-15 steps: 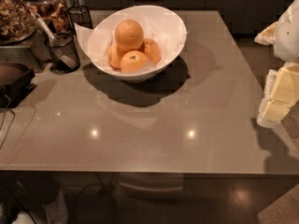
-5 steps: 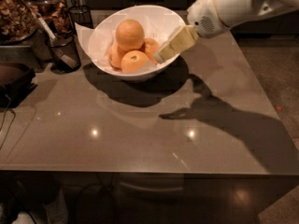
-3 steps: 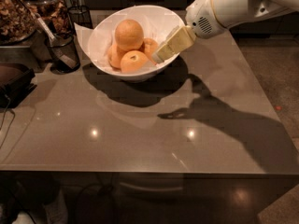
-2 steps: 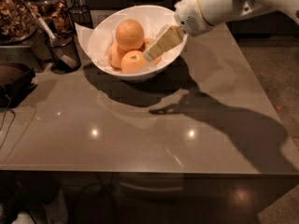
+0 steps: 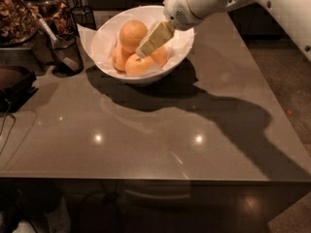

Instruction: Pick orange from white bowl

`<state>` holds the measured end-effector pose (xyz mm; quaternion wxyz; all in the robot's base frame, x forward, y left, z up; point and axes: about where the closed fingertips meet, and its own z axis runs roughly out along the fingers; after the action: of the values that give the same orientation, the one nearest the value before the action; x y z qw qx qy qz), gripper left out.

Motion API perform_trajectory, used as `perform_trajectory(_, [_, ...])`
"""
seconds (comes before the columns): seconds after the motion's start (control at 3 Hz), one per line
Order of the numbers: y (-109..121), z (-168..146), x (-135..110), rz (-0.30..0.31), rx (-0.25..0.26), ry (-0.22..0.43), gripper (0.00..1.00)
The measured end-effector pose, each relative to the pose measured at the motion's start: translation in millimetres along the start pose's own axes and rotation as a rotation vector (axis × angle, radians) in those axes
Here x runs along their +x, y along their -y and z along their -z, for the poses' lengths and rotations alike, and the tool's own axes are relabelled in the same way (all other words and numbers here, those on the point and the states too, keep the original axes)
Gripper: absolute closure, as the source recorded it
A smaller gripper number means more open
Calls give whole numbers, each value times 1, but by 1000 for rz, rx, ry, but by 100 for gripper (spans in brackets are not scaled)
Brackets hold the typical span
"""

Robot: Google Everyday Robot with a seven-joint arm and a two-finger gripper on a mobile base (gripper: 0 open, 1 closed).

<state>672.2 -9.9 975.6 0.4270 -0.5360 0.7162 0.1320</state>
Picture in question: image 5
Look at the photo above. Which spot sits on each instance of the orange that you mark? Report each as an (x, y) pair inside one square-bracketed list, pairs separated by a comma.
[(136, 66), (119, 58), (160, 56), (131, 34)]

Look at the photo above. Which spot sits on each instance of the white ceramic bowl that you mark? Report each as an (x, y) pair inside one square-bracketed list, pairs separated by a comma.
[(181, 49)]

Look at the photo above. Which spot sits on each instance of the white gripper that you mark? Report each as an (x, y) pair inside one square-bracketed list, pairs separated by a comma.
[(179, 11)]

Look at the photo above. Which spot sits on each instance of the black mesh cup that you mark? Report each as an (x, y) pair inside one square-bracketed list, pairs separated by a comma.
[(82, 15), (62, 73)]

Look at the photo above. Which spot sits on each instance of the large glass snack jar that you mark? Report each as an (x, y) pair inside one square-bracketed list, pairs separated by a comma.
[(17, 24)]

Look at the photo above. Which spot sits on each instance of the black mesh cup rear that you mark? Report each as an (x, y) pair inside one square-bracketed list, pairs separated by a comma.
[(82, 15)]

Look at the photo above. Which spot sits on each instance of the white paper liner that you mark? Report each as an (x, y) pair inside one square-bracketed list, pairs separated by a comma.
[(87, 36)]

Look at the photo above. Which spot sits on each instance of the metal scoop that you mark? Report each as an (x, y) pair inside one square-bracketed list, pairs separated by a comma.
[(48, 33)]

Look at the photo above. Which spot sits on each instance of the black mesh cup front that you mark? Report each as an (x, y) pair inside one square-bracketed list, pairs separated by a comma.
[(62, 73)]

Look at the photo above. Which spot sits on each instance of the dark brown tray appliance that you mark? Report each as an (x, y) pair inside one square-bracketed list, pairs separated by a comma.
[(16, 87)]

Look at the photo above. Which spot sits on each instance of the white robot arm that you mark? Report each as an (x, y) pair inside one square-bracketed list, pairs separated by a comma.
[(294, 17)]

